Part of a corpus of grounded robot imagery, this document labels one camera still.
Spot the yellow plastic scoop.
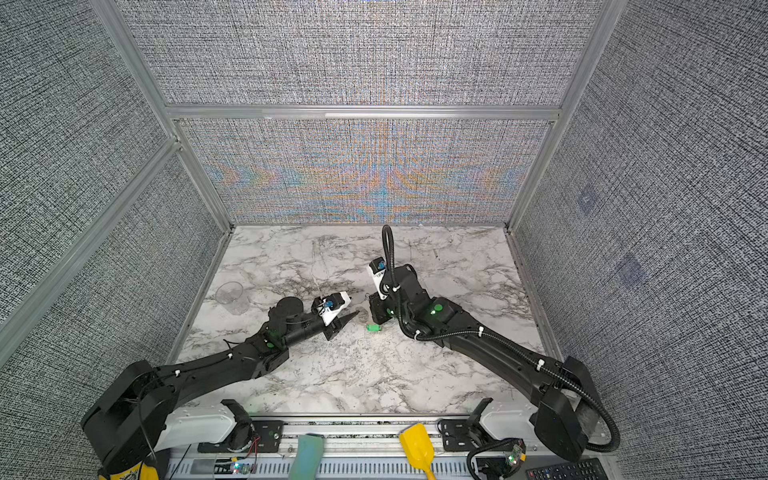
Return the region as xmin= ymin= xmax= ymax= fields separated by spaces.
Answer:
xmin=399 ymin=423 xmax=436 ymax=480

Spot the yellow black work glove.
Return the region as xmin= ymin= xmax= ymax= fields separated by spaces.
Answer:
xmin=97 ymin=461 xmax=160 ymax=480

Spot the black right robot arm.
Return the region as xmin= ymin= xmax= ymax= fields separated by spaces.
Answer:
xmin=368 ymin=257 xmax=600 ymax=461

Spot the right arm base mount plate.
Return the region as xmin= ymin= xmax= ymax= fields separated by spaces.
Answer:
xmin=437 ymin=418 xmax=493 ymax=452

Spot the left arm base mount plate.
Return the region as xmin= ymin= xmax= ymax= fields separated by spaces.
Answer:
xmin=197 ymin=419 xmax=285 ymax=455

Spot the black remote keyboard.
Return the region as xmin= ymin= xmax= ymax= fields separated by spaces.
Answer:
xmin=525 ymin=458 xmax=608 ymax=480

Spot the aluminium front rail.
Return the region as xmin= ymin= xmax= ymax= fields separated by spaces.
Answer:
xmin=119 ymin=413 xmax=619 ymax=480

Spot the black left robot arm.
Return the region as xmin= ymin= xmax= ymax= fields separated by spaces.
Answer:
xmin=81 ymin=291 xmax=355 ymax=479

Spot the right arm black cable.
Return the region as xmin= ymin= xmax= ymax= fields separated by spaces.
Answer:
xmin=381 ymin=224 xmax=397 ymax=289

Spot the teal green sponge block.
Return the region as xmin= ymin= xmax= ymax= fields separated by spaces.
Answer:
xmin=288 ymin=433 xmax=325 ymax=480

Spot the clear plastic cup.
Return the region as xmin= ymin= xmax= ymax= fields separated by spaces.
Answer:
xmin=215 ymin=281 xmax=249 ymax=315

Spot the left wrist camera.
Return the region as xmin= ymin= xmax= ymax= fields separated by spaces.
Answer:
xmin=312 ymin=291 xmax=351 ymax=326

